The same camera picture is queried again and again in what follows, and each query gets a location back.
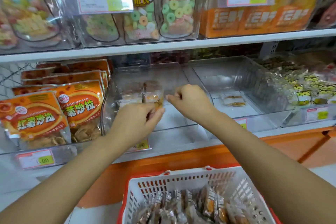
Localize person's right forearm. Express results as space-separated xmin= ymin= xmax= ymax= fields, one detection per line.
xmin=202 ymin=111 xmax=336 ymax=224

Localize white snack shelf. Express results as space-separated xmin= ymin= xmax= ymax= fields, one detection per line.
xmin=0 ymin=0 xmax=336 ymax=180

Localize person's right hand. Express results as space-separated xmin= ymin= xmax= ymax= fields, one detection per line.
xmin=165 ymin=83 xmax=219 ymax=127

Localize small yellow wrapped snack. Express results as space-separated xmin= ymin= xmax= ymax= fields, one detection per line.
xmin=220 ymin=93 xmax=247 ymax=109

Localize person's left forearm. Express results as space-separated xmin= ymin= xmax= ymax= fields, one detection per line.
xmin=0 ymin=136 xmax=132 ymax=224

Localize white wire mesh panel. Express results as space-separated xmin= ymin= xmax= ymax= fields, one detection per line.
xmin=0 ymin=63 xmax=40 ymax=98

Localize white koala candy bag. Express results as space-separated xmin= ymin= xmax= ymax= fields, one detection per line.
xmin=156 ymin=0 xmax=202 ymax=40
xmin=60 ymin=0 xmax=123 ymax=44
xmin=122 ymin=0 xmax=161 ymax=43

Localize yellow cat candy bag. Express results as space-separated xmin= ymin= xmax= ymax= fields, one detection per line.
xmin=0 ymin=0 xmax=63 ymax=44

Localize yellow hamster snack packets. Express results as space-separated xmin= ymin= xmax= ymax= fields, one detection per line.
xmin=260 ymin=57 xmax=336 ymax=106

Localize white red-rimmed shopping basket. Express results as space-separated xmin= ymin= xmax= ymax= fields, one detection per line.
xmin=116 ymin=164 xmax=282 ymax=224

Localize orange shelf base panel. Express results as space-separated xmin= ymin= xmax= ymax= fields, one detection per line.
xmin=76 ymin=127 xmax=336 ymax=209

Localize row of clear snacks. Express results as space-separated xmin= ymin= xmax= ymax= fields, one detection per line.
xmin=118 ymin=78 xmax=166 ymax=111

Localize pile of small brown snacks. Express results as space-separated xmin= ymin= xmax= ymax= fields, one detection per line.
xmin=135 ymin=185 xmax=258 ymax=224

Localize person's left hand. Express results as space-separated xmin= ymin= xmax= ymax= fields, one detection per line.
xmin=106 ymin=101 xmax=167 ymax=153

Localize stack of orange packets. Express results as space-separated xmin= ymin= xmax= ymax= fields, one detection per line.
xmin=0 ymin=58 xmax=112 ymax=152

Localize orange label snack bag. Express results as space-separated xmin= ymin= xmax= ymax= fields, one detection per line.
xmin=273 ymin=0 xmax=316 ymax=33
xmin=240 ymin=7 xmax=279 ymax=35
xmin=202 ymin=7 xmax=246 ymax=39

